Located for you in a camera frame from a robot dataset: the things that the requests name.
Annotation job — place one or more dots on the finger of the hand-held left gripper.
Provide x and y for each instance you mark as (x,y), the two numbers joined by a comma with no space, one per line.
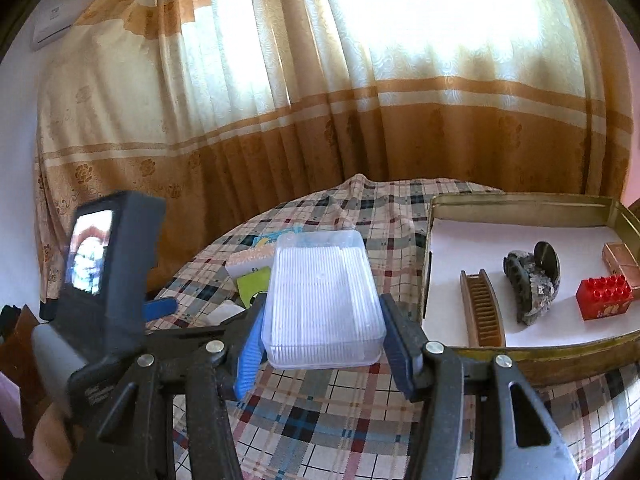
(162,308)

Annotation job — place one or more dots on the gold metal tin tray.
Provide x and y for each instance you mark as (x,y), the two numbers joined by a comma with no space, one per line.
(575,360)

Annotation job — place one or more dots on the beige floral curtain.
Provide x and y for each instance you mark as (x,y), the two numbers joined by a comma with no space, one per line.
(350,135)

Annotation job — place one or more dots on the red building block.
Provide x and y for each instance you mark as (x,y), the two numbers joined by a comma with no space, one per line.
(602,302)

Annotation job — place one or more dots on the green soccer ball cube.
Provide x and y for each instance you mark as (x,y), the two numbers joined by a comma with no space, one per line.
(252,285)

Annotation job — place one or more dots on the dark wooden furniture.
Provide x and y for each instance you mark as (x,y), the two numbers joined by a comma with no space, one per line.
(22,327)

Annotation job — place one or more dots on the white paper sheet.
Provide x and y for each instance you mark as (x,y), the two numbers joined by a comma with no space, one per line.
(465,245)

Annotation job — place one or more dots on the dark rhinestone hair clip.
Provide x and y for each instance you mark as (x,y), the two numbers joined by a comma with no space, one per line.
(525,285)

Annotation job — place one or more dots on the clear plastic swab box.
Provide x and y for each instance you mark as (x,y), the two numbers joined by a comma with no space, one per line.
(320,300)

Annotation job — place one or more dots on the pink and white box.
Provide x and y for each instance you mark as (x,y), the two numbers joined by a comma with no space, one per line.
(245,262)

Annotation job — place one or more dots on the blue star print box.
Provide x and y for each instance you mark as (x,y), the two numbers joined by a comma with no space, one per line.
(265,241)

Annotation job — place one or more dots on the small white box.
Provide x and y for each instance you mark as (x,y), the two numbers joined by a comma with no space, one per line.
(225,310)

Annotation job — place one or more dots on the copper coloured box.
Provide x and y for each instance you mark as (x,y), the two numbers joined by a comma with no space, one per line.
(622,260)

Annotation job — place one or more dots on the white air conditioner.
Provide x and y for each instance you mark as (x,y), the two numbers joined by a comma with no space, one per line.
(52,25)

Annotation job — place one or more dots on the plaid tablecloth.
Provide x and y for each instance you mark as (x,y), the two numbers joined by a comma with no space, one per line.
(325,420)

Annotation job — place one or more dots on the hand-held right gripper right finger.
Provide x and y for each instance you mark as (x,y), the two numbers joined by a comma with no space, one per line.
(400,355)

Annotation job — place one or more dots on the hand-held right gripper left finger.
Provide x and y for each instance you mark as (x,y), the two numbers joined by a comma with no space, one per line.
(247,360)

